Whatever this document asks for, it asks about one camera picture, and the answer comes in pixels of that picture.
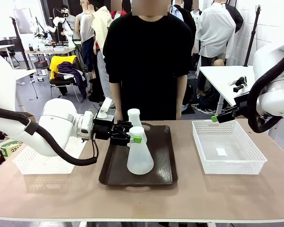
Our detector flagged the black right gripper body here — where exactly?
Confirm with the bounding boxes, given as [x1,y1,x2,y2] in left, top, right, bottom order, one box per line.
[233,94,252,117]

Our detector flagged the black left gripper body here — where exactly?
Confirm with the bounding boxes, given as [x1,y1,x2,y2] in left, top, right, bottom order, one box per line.
[93,117,117,144]

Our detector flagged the translucent plastic conical flask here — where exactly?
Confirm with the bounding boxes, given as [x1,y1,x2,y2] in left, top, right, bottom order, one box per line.
[127,108,148,143]
[126,126,155,176]

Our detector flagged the person right forearm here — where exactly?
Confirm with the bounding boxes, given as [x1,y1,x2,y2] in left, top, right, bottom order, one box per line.
[109,81,123,114]

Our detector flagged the person left forearm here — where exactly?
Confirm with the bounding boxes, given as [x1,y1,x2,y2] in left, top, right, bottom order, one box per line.
[176,75,188,116]

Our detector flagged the white side table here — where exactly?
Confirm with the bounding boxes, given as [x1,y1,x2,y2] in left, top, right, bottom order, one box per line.
[198,65,259,107]

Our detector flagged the dark brown plastic tray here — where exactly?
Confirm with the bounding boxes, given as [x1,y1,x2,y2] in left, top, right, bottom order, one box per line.
[98,122,179,191]

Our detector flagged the white perforated plastic basket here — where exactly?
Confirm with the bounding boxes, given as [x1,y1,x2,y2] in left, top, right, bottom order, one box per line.
[12,136,86,175]
[191,120,268,175]

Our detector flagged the grey trousers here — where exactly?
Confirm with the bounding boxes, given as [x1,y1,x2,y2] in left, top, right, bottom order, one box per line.
[97,49,113,107]

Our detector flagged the dark purple garment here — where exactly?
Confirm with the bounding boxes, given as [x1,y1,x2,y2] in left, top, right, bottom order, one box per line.
[57,61,88,100]

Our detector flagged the black tripod stand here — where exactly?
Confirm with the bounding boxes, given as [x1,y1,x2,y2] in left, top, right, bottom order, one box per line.
[243,4,262,67]
[9,16,31,71]

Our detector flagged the person torso black shirt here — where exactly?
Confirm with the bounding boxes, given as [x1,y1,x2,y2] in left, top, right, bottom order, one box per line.
[102,14,195,122]

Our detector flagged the yellow cloth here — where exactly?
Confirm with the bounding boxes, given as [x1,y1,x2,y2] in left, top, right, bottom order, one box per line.
[49,55,78,80]

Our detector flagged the mannequin with white shirt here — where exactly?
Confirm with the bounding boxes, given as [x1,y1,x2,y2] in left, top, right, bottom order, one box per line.
[194,0,237,67]

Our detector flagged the black hanging jacket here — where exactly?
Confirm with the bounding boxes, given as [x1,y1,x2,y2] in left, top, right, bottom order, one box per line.
[225,3,244,34]

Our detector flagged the green white cardboard box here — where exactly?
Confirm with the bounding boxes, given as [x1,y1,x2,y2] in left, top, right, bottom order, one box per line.
[0,139,25,158]

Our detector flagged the white background table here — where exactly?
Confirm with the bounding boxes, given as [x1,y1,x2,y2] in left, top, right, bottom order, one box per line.
[14,69,37,82]

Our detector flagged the mannequin with cream jacket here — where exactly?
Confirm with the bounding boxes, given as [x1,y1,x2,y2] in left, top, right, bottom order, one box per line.
[91,4,114,50]

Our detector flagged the mannequin with white tank top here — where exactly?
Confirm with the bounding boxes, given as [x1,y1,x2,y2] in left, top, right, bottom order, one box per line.
[75,0,96,80]

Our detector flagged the white humanoid robot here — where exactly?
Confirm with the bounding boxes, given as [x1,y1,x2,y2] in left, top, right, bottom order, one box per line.
[45,7,74,44]

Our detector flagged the black office chair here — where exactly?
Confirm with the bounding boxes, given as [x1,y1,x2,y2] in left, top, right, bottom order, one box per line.
[0,37,20,69]

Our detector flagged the white board panel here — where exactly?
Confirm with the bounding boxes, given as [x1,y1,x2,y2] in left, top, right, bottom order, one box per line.
[13,8,34,35]

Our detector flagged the black right arm cable sleeve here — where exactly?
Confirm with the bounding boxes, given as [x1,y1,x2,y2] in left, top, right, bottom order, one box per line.
[247,50,284,134]

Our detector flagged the black arm cable sleeve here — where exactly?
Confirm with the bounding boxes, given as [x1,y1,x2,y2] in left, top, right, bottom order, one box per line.
[0,105,99,166]
[247,50,284,134]

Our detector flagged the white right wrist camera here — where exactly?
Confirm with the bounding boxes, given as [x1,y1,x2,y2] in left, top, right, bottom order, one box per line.
[228,76,248,94]

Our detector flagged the black left arm cable sleeve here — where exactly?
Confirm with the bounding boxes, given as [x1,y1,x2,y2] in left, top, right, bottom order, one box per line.
[0,105,99,166]

